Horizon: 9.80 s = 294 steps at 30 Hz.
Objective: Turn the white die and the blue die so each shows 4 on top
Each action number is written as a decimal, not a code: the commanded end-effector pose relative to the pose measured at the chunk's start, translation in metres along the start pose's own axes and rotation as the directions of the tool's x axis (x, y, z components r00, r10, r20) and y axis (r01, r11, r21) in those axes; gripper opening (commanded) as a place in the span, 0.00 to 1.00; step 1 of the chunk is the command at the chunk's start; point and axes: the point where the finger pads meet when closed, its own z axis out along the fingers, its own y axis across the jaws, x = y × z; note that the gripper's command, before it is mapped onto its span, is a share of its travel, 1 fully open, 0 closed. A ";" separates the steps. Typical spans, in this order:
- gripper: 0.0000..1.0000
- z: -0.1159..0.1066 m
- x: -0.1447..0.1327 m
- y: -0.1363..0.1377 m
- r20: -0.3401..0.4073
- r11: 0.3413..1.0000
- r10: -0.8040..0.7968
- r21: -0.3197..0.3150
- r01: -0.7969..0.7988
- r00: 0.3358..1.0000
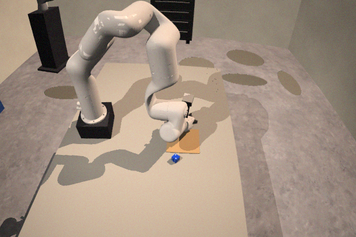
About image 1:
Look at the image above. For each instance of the blue die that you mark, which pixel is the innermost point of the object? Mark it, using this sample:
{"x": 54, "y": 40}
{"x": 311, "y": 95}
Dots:
{"x": 175, "y": 158}

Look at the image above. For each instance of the tan square mat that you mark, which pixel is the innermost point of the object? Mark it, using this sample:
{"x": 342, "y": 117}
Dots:
{"x": 188, "y": 142}

